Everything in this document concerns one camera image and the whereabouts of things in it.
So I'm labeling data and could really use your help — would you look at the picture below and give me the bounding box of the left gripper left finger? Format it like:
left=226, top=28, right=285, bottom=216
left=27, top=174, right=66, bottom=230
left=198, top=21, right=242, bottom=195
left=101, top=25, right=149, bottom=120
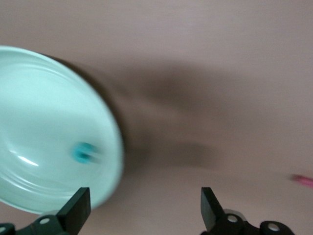
left=0, top=187, right=91, bottom=235

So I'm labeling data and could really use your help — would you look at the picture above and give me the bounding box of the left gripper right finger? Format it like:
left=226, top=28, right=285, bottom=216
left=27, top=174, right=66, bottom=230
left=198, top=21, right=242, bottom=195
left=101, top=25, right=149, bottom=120
left=200, top=187, right=295, bottom=235

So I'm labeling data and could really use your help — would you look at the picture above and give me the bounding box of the teal letter c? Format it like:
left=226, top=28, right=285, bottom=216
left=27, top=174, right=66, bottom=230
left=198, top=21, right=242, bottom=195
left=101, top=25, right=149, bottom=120
left=69, top=141, right=101, bottom=165

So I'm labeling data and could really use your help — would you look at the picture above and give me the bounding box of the maroon letter l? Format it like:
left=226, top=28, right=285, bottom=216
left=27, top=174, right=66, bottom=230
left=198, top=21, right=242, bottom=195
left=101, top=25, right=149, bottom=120
left=290, top=173, right=313, bottom=188

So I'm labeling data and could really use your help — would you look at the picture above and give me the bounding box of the green plate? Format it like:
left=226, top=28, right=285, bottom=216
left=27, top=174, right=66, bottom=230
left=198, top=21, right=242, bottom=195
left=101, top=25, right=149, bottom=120
left=0, top=45, right=124, bottom=216

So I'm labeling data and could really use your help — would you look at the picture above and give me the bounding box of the brown table mat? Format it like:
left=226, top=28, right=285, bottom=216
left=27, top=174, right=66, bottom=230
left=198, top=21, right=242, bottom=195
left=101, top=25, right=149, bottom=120
left=0, top=0, right=313, bottom=235

